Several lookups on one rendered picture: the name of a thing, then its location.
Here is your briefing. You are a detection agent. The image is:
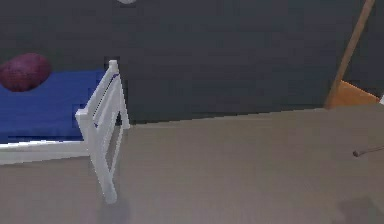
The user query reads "thin grey rod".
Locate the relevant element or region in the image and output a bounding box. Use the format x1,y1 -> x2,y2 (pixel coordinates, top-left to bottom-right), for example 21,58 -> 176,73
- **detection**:
352,145 -> 384,158

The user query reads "dark red pillow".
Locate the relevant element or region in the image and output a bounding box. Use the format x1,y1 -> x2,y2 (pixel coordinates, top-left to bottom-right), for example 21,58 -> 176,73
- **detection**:
0,52 -> 53,93

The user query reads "white bed with blue mattress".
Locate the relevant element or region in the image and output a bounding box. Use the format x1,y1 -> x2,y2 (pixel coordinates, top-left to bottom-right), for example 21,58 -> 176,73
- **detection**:
0,59 -> 131,205

